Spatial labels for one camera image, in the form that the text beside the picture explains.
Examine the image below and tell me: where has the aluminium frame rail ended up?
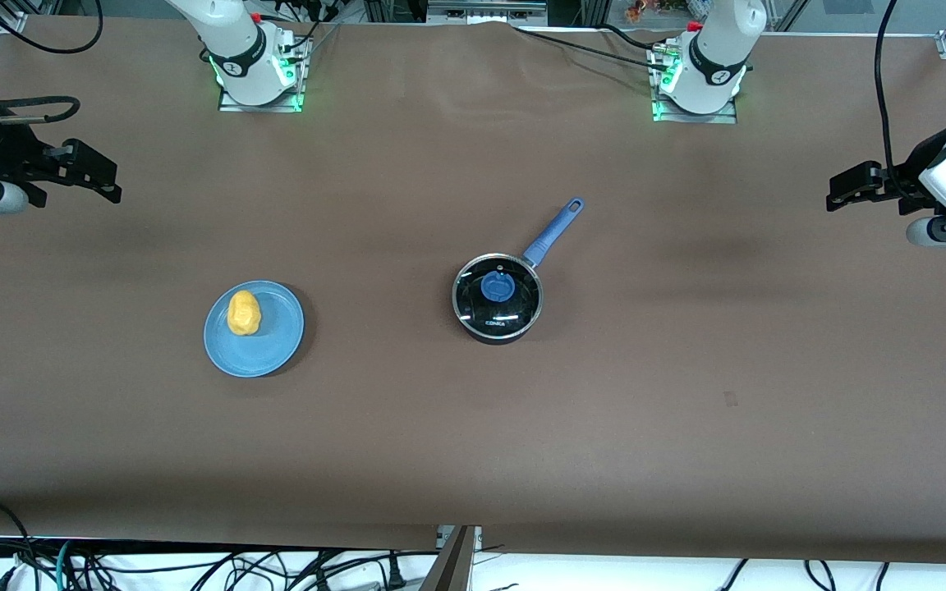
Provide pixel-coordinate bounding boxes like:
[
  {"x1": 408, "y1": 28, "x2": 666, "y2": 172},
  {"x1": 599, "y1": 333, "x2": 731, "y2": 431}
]
[{"x1": 362, "y1": 0, "x2": 590, "y2": 25}]

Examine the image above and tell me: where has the glass lid with blue knob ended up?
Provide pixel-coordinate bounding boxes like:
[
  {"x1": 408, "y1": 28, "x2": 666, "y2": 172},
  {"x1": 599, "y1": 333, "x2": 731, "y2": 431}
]
[{"x1": 454, "y1": 254, "x2": 541, "y2": 336}]

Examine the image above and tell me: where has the blue plate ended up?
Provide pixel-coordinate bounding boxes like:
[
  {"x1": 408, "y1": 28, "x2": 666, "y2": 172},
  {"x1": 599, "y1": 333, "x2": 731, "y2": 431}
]
[{"x1": 204, "y1": 280, "x2": 305, "y2": 378}]

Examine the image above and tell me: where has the long black base cable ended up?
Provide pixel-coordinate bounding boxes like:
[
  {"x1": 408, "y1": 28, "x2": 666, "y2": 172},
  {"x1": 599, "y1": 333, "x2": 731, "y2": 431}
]
[{"x1": 512, "y1": 27, "x2": 664, "y2": 66}]

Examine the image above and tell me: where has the metal table edge bracket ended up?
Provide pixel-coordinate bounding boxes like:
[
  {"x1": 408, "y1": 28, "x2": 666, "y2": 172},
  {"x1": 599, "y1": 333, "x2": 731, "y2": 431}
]
[{"x1": 420, "y1": 525, "x2": 484, "y2": 591}]

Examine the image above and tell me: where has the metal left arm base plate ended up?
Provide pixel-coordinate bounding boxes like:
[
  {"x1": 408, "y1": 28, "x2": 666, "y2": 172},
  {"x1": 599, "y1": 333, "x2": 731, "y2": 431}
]
[{"x1": 648, "y1": 41, "x2": 738, "y2": 124}]

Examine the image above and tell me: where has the brown table cover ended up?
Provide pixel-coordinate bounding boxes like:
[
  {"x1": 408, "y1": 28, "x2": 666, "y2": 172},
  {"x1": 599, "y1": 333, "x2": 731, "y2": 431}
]
[{"x1": 0, "y1": 15, "x2": 946, "y2": 566}]

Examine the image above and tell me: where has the yellow potato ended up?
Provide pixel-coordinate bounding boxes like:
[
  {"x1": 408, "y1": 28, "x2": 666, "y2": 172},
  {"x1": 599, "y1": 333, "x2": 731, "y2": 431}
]
[{"x1": 227, "y1": 289, "x2": 264, "y2": 337}]

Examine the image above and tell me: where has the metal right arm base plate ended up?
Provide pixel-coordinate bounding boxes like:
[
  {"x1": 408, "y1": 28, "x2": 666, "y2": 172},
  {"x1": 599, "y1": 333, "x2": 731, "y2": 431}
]
[{"x1": 218, "y1": 31, "x2": 310, "y2": 113}]

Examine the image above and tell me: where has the black looping cable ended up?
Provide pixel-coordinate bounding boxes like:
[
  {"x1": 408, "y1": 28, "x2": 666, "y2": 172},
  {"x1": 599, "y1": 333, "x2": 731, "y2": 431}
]
[{"x1": 0, "y1": 0, "x2": 104, "y2": 55}]

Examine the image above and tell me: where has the black plug floor cable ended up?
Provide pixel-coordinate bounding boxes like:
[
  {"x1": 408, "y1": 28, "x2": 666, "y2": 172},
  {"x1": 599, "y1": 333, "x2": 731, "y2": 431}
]
[{"x1": 276, "y1": 550, "x2": 408, "y2": 591}]

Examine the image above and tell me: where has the short black base cable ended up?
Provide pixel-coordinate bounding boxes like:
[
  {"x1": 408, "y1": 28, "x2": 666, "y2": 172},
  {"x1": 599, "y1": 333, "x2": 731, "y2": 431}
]
[{"x1": 596, "y1": 23, "x2": 664, "y2": 50}]

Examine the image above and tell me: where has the black pot with blue handle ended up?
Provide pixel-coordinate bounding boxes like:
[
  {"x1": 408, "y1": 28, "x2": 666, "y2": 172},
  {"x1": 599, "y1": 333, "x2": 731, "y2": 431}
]
[{"x1": 451, "y1": 197, "x2": 586, "y2": 346}]

